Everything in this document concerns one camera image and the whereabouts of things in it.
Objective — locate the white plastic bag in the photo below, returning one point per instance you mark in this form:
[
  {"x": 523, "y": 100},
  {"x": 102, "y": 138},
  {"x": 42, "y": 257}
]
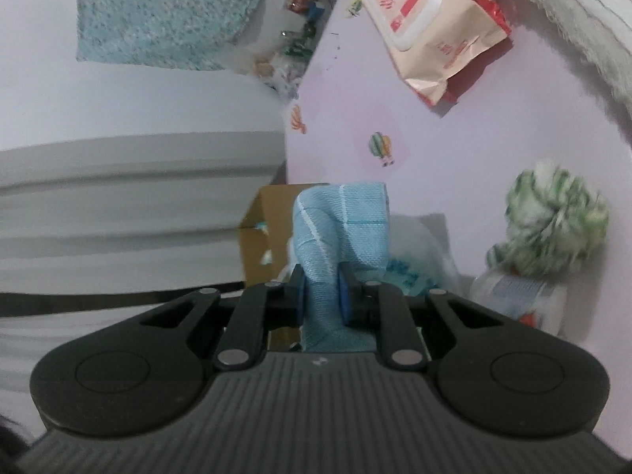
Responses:
[{"x": 419, "y": 237}]

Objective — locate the teal patterned wall cloth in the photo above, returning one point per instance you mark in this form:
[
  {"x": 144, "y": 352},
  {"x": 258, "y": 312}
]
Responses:
[{"x": 163, "y": 10}]

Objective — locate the pile of white bags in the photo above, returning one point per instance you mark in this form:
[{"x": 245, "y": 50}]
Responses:
[{"x": 276, "y": 76}]

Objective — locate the green white fluffy cloth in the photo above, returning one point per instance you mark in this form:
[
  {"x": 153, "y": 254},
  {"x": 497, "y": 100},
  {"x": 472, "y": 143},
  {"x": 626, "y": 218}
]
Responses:
[{"x": 553, "y": 217}]

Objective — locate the white fuzzy blanket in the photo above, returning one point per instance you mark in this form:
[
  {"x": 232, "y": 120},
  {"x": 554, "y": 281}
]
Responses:
[{"x": 582, "y": 19}]

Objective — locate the pink wet wipes pack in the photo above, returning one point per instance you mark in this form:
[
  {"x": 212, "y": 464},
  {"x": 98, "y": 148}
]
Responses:
[{"x": 444, "y": 34}]

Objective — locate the light blue towel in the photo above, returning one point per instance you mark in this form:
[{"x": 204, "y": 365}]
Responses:
[{"x": 340, "y": 227}]

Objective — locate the small blue container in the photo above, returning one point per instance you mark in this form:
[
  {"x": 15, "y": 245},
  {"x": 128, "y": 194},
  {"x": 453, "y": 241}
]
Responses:
[{"x": 316, "y": 11}]

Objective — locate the green bottles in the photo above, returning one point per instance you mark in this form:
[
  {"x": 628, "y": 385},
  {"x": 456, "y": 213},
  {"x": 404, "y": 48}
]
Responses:
[{"x": 298, "y": 39}]

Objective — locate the pink balloon-print bed sheet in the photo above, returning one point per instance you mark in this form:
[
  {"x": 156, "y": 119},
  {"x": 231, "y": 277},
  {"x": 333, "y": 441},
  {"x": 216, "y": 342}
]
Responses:
[{"x": 345, "y": 108}]

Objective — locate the brown cardboard box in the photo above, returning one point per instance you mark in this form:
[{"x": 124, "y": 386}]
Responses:
[{"x": 261, "y": 247}]

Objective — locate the small red box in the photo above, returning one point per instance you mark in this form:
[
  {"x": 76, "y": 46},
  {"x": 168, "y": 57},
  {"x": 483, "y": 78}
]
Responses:
[{"x": 297, "y": 1}]

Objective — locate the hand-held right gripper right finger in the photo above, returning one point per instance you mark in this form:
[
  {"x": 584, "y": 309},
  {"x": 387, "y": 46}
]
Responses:
[{"x": 347, "y": 301}]

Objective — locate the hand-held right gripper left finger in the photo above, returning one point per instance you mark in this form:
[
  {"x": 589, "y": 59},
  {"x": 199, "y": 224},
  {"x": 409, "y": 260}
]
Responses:
[{"x": 297, "y": 301}]

